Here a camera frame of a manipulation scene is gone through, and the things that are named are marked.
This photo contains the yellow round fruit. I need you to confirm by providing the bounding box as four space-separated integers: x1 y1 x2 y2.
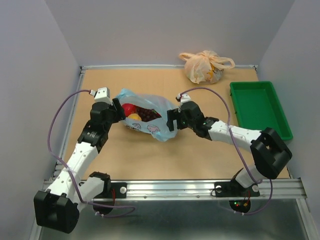
127 113 142 121

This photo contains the blue printed plastic bag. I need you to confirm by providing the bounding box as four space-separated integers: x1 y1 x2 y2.
116 88 178 142

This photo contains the dark red grape bunch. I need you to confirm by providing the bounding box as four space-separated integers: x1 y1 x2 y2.
135 106 162 122

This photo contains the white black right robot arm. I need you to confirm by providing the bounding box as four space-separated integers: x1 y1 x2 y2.
166 101 293 195

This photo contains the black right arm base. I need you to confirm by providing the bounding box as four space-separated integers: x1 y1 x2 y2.
210 180 260 214

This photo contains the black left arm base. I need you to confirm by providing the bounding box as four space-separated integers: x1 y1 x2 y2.
93 182 127 206

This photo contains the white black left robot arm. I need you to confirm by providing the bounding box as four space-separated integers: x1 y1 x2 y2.
33 98 126 234

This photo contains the red round fruit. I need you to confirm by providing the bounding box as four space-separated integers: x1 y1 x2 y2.
122 103 137 117

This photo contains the orange knotted plastic bag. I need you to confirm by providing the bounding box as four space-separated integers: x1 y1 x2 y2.
178 50 236 85

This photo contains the green plastic tray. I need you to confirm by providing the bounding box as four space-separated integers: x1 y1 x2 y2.
229 81 293 142

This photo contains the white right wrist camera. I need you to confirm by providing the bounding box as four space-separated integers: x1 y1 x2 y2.
175 93 191 106

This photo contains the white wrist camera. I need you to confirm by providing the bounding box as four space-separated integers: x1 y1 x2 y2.
89 87 113 105
175 93 191 106

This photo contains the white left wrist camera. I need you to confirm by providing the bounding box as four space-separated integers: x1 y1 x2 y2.
89 87 113 105

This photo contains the aluminium frame rail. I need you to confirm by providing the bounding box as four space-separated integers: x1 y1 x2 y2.
39 66 320 240

